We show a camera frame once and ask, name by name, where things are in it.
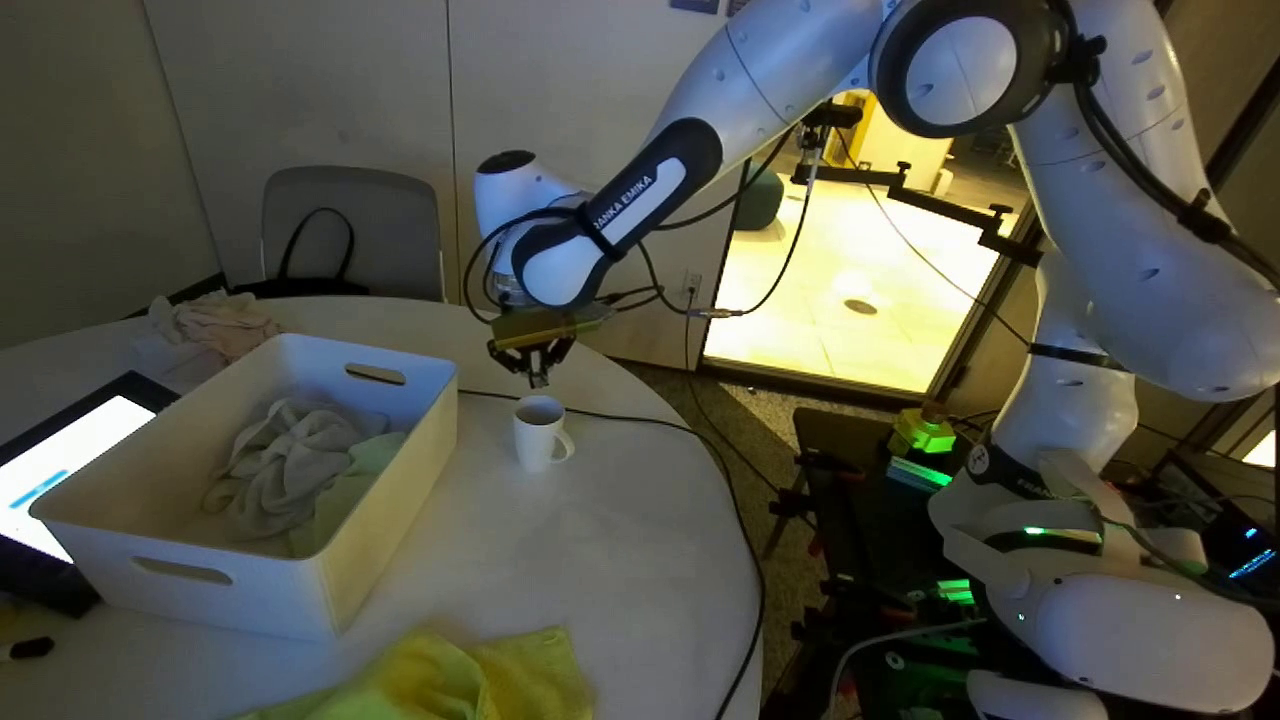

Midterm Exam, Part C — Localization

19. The small black object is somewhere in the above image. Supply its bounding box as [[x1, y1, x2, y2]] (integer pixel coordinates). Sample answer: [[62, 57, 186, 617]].
[[7, 635, 55, 663]]

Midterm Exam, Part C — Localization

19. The white ceramic mug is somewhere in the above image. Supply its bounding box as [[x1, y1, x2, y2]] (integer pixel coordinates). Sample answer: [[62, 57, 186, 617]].
[[514, 394, 576, 473]]

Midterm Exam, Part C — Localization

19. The grey chair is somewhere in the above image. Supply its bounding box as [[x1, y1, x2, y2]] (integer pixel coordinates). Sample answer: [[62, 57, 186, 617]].
[[258, 165, 443, 301]]

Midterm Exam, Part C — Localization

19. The pink cloth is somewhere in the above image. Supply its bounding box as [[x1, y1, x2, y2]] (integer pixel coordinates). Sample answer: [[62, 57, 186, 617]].
[[148, 294, 280, 360]]

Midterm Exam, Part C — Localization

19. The light green towel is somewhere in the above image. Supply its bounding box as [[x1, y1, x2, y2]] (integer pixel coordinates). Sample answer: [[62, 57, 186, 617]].
[[283, 434, 404, 557]]

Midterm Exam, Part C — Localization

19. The white grey towel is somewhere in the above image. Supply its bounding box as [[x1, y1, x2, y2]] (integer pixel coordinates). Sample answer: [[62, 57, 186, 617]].
[[201, 400, 381, 557]]

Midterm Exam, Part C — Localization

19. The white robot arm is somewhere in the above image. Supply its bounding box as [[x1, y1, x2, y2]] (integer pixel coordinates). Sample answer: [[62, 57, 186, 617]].
[[476, 0, 1280, 720]]

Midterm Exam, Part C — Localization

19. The tablet with lit screen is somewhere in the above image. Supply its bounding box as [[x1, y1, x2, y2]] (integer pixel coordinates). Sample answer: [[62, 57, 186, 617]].
[[0, 373, 175, 617]]

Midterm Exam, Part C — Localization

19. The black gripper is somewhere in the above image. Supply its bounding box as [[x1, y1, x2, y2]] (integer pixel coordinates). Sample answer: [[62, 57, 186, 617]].
[[488, 305, 608, 388]]

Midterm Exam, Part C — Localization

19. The white plastic basket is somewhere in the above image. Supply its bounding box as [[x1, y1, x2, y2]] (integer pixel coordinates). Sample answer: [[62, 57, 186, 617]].
[[34, 335, 458, 640]]

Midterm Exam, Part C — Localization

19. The yellow towel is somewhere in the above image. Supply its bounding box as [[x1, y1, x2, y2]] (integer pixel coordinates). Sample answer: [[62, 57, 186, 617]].
[[253, 623, 600, 720]]

